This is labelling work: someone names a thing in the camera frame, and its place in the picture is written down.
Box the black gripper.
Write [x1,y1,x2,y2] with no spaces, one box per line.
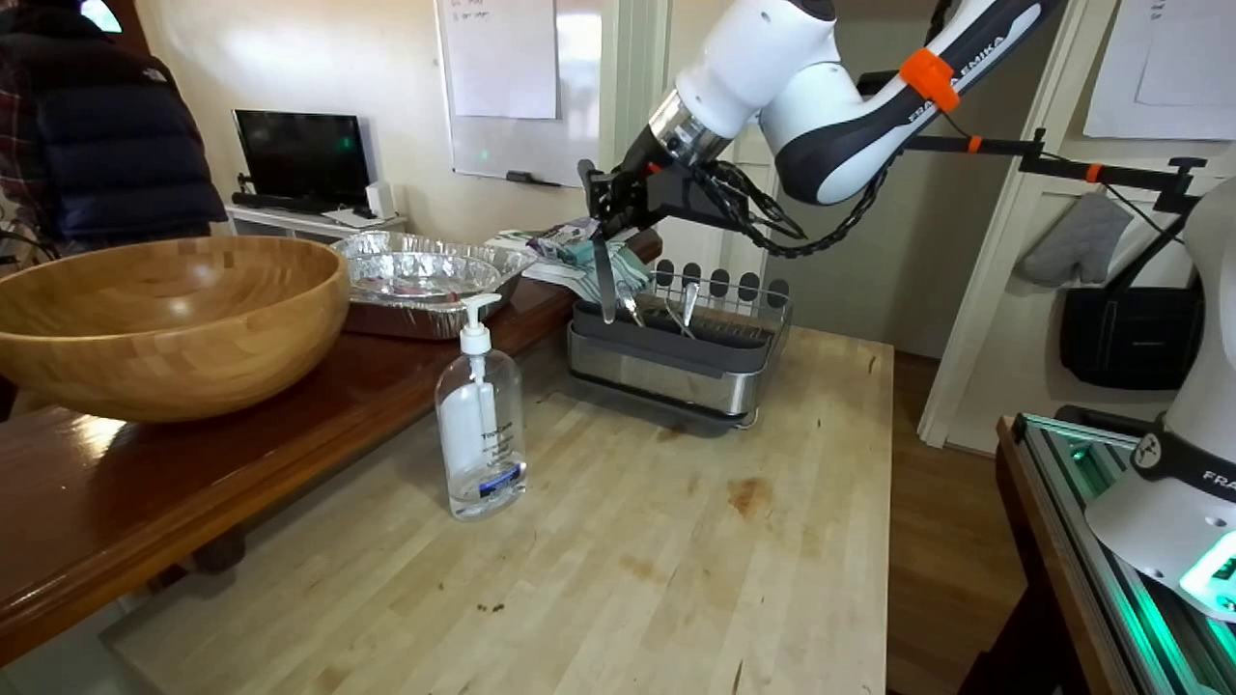
[585,131,724,239]

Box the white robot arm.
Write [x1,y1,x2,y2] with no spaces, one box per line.
[580,0,1057,248]

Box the green striped dish towel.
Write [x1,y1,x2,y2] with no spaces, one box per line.
[519,219,652,301]

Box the clear sanitizer pump bottle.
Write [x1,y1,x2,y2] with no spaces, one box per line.
[438,295,527,516]

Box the aluminium foil tray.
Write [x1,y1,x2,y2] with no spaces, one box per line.
[334,233,533,341]

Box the laptop computer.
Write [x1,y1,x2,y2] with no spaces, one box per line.
[228,108,383,239]

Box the wooden bowl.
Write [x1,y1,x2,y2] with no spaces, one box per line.
[0,234,348,421]

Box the person in dark vest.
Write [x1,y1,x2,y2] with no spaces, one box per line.
[0,0,224,255]

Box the brown wooden side table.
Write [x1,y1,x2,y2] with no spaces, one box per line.
[0,275,574,669]

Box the whiteboard on wall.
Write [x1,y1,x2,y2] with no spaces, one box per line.
[438,0,608,186]

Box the black wire drying rack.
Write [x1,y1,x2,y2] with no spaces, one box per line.
[569,261,791,421]

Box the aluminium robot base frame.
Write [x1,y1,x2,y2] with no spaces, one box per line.
[995,413,1236,695]

